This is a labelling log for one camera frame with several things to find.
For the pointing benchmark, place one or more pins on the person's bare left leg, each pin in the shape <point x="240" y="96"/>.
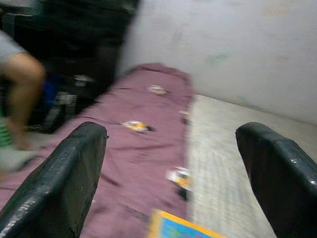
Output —
<point x="22" y="81"/>

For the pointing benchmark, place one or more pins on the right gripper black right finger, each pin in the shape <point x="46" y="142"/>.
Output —
<point x="284" y="188"/>

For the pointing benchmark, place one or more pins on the green plastic stool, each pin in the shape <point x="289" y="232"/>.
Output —
<point x="3" y="134"/>

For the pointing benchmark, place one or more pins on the white quilted mattress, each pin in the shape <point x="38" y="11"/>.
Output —
<point x="215" y="148"/>

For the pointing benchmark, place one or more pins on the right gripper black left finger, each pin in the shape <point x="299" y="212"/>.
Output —
<point x="54" y="188"/>

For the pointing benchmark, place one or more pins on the purple quilt with cartoon prints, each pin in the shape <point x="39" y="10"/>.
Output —
<point x="138" y="153"/>

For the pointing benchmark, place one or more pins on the person's grey shorts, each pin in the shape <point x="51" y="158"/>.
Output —
<point x="7" y="47"/>

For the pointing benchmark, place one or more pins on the colourful book with yellow border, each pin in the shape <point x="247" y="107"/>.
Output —
<point x="173" y="228"/>

